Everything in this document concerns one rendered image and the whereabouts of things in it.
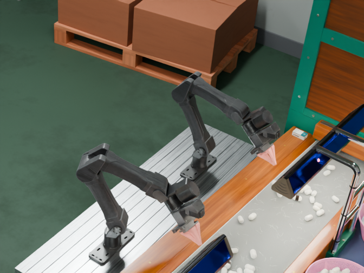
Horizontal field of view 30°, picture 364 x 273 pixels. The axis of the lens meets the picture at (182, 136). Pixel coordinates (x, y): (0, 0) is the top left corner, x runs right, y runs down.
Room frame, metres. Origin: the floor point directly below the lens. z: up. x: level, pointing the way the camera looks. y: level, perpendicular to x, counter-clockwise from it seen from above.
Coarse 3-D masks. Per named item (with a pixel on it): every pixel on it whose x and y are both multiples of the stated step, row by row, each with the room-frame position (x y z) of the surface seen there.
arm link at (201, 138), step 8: (192, 96) 2.35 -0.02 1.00; (184, 104) 2.32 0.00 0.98; (192, 104) 2.32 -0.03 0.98; (184, 112) 2.32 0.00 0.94; (192, 112) 2.31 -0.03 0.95; (192, 120) 2.31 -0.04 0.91; (200, 120) 2.32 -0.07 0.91; (192, 128) 2.30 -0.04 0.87; (200, 128) 2.30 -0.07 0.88; (200, 136) 2.28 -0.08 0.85; (208, 136) 2.31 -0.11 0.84; (200, 144) 2.28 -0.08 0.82; (208, 144) 2.28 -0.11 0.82; (208, 152) 2.26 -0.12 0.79
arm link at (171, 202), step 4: (172, 196) 1.77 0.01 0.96; (176, 196) 1.78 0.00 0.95; (168, 200) 1.76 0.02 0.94; (172, 200) 1.76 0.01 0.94; (176, 200) 1.77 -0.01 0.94; (168, 204) 1.76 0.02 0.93; (172, 204) 1.75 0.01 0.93; (176, 204) 1.76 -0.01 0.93; (180, 204) 1.76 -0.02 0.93; (168, 208) 1.76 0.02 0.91; (172, 208) 1.75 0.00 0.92; (176, 208) 1.75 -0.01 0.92
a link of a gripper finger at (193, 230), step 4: (192, 228) 1.71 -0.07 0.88; (180, 232) 1.73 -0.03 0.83; (188, 232) 1.72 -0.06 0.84; (192, 232) 1.71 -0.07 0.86; (196, 232) 1.71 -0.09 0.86; (188, 236) 1.72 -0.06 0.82; (196, 236) 1.71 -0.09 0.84; (192, 240) 1.72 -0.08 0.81; (196, 240) 1.71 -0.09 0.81; (200, 244) 1.70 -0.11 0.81
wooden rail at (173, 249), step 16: (288, 144) 2.42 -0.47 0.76; (304, 144) 2.45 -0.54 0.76; (256, 160) 2.28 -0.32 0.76; (288, 160) 2.32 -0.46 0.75; (240, 176) 2.16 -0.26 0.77; (256, 176) 2.17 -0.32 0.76; (272, 176) 2.21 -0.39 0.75; (224, 192) 2.05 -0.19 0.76; (240, 192) 2.06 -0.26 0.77; (256, 192) 2.09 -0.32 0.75; (208, 208) 1.95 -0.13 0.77; (224, 208) 1.96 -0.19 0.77; (240, 208) 1.99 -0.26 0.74; (208, 224) 1.86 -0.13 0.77; (160, 240) 1.74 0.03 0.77; (176, 240) 1.75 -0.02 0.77; (144, 256) 1.66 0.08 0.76; (160, 256) 1.67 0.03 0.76; (176, 256) 1.68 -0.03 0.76; (128, 272) 1.58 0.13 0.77; (144, 272) 1.58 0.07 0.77; (160, 272) 1.60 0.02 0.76
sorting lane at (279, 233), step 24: (312, 144) 2.48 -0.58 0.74; (288, 168) 2.28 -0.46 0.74; (336, 168) 2.32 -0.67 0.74; (360, 168) 2.34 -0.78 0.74; (264, 192) 2.11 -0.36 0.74; (336, 192) 2.16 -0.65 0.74; (264, 216) 1.96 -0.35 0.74; (288, 216) 1.98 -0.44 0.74; (240, 240) 1.82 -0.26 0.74; (264, 240) 1.83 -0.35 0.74; (288, 240) 1.84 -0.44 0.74; (240, 264) 1.70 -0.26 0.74; (264, 264) 1.71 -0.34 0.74; (288, 264) 1.72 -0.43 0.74
